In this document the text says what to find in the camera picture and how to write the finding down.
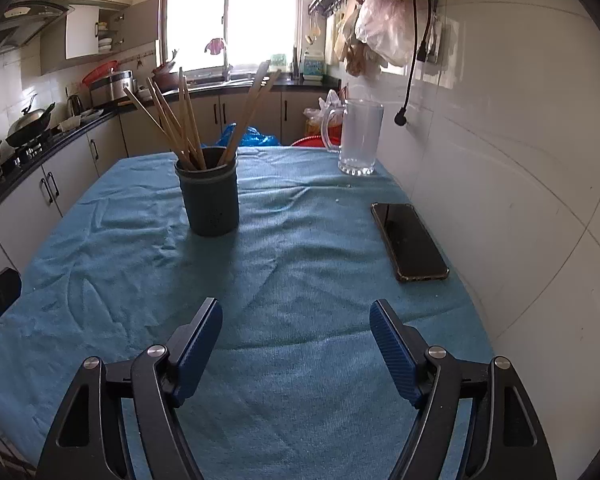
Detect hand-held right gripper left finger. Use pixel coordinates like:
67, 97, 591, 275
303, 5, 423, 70
34, 297, 224, 480

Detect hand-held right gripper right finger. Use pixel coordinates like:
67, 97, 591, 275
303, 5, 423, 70
369, 298, 559, 480

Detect dark grey perforated utensil holder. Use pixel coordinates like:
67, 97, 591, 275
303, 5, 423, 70
174, 146, 241, 237

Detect black smartphone in brown case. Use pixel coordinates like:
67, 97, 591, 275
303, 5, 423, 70
371, 202, 451, 283

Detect blue terry table cloth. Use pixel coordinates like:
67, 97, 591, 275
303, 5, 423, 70
0, 145, 496, 480

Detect white lower kitchen cabinets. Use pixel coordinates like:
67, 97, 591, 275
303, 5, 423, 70
0, 87, 343, 281

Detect gas stove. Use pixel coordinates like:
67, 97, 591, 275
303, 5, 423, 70
0, 137, 53, 166

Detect black wok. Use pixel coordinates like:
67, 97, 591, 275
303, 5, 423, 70
5, 102, 56, 146

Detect black kitchen countertop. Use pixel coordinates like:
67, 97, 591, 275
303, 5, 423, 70
0, 77, 341, 226

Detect clear glass pitcher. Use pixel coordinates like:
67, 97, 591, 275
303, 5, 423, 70
321, 99, 385, 177

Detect blue plastic bag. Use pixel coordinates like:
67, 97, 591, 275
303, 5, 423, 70
215, 122, 281, 148

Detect red plastic basin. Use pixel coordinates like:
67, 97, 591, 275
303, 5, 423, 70
291, 135, 341, 148

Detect silver rice cooker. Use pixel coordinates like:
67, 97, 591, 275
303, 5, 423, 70
89, 70, 133, 106

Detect red lid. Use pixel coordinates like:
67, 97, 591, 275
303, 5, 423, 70
81, 60, 121, 86

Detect orange plastic bag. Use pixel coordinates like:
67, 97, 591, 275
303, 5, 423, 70
304, 89, 348, 141

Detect brown clay pot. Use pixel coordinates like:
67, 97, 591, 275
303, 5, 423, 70
152, 62, 181, 92

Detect open upper kitchen cabinet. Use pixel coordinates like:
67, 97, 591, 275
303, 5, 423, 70
40, 0, 161, 76

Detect range hood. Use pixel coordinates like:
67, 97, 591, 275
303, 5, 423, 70
0, 0, 76, 63

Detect white stacked dishes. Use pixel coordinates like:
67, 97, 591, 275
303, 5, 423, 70
97, 20, 116, 53

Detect beige hanging plastic bag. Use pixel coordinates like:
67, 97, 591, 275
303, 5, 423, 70
332, 0, 381, 78

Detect white hanging plastic bag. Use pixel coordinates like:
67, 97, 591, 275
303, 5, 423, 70
354, 0, 417, 67

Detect kitchen window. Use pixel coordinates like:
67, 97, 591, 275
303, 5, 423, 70
162, 0, 301, 78

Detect black power plug cable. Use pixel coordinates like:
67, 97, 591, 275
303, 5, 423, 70
394, 0, 441, 127

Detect wall power socket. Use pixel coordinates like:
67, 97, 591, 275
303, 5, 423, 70
420, 20, 447, 64

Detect black hanging wall rack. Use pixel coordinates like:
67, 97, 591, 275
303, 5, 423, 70
307, 0, 346, 16

